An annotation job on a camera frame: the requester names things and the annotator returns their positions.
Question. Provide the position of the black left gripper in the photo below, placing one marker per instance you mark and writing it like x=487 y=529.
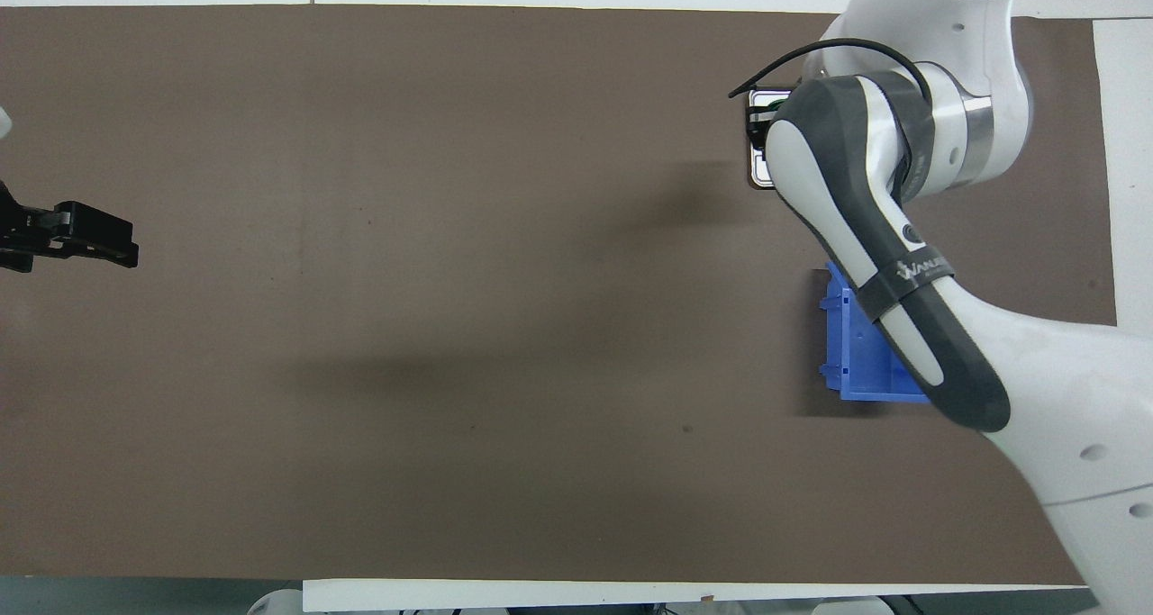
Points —
x=7 y=214

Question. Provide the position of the blue plastic bin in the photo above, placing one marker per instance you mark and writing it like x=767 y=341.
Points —
x=860 y=363

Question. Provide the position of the brown table mat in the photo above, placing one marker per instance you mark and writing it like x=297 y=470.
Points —
x=450 y=282

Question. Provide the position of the grey metal tray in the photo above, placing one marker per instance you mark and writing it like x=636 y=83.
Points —
x=758 y=169

